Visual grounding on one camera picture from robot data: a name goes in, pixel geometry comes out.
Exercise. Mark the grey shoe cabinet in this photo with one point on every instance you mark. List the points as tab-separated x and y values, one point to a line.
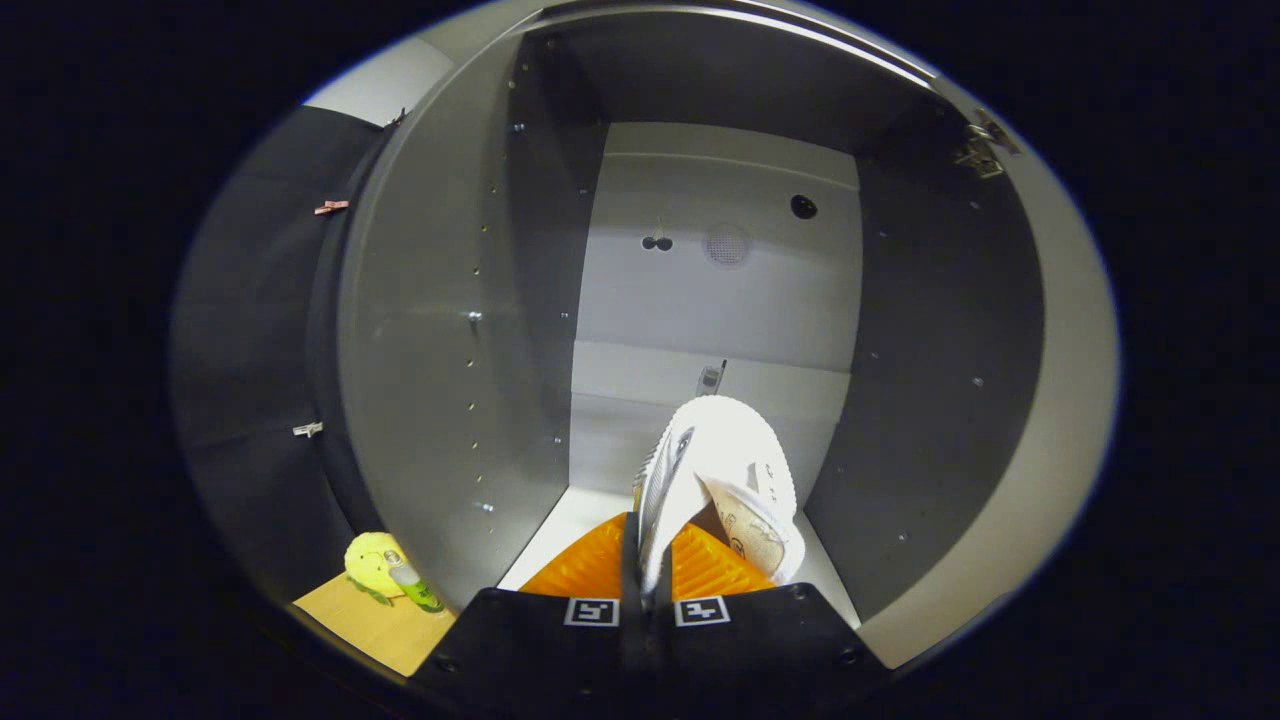
700	300

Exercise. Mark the black binder clip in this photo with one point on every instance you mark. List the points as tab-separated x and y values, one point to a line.
395	118

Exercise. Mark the pink clip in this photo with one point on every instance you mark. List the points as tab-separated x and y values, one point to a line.
332	207

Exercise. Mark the white shoe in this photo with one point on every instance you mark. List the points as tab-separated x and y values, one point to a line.
725	440

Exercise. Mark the yellow plush toy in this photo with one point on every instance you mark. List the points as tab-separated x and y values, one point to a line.
368	560

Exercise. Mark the metal door hinge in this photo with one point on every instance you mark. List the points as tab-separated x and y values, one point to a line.
980	150

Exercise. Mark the silver clip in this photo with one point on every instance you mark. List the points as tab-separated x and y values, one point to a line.
308	429

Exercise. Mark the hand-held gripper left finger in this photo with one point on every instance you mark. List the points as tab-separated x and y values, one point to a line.
540	650

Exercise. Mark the black backdrop cloth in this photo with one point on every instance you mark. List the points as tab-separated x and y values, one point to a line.
250	350

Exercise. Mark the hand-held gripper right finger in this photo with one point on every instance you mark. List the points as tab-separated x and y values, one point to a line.
760	650

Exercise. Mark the green drink bottle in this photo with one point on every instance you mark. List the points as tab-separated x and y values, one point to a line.
412	585

